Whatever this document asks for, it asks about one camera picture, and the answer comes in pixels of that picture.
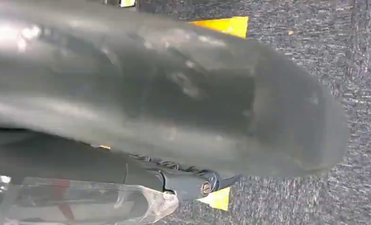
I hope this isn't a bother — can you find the yellow floor sheet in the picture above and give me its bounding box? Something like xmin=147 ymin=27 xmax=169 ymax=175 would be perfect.
xmin=188 ymin=16 xmax=249 ymax=212

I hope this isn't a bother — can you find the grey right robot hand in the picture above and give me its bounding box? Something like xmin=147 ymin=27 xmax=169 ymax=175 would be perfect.
xmin=0 ymin=0 xmax=351 ymax=225

